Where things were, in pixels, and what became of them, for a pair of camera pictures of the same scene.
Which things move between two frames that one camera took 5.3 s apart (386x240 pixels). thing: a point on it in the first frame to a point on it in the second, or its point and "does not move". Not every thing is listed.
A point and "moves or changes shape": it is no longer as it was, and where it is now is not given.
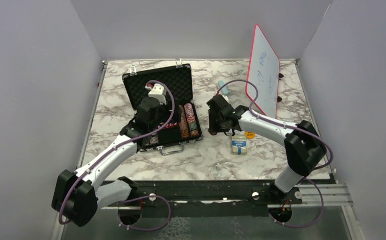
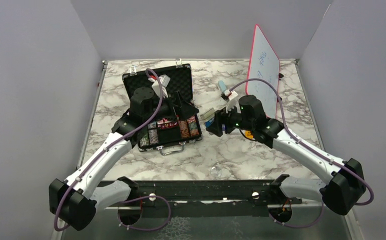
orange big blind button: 250,135 does not move
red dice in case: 169,125 does not move
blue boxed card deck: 239,144 moves or changes shape
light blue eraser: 224,89 does not move
